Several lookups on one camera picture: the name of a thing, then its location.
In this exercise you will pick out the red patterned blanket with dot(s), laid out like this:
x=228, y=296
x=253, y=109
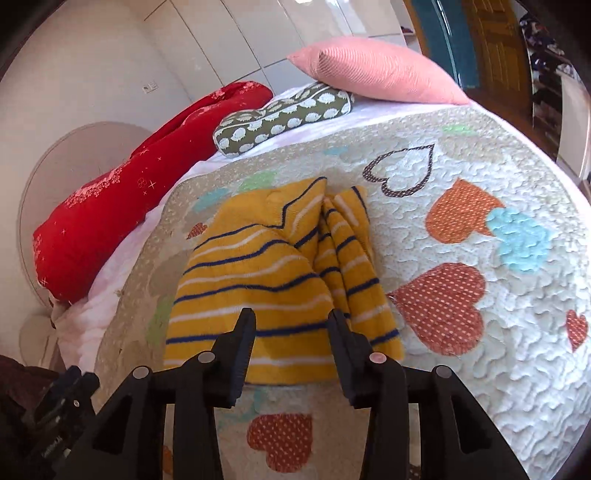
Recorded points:
x=115, y=198

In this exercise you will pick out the teal door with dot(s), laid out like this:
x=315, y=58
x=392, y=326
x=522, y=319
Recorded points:
x=448, y=41

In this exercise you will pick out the white wall switch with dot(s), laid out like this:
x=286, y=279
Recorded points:
x=150, y=86

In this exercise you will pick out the wooden door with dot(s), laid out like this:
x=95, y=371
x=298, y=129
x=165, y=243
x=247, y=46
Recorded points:
x=498, y=46

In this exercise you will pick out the green patterned pillow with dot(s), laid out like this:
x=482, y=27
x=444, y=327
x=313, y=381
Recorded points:
x=286, y=115

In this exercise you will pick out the pink pillow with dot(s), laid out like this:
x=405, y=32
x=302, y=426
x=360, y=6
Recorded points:
x=378, y=69

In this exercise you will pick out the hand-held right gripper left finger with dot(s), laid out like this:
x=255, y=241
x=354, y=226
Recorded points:
x=244, y=360

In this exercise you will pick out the white glossy wardrobe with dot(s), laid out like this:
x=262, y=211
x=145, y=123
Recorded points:
x=277, y=32

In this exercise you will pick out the round beige headboard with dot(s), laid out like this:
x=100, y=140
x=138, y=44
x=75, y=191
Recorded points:
x=69, y=161

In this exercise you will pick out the white shelf unit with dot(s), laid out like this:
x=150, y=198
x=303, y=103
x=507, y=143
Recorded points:
x=575, y=129

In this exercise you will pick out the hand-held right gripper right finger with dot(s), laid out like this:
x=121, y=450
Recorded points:
x=341, y=364

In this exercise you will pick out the yellow striped sweater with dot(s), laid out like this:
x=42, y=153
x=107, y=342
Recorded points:
x=258, y=272

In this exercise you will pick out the beige heart-patterned quilt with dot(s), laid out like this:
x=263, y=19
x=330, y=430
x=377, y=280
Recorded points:
x=461, y=184

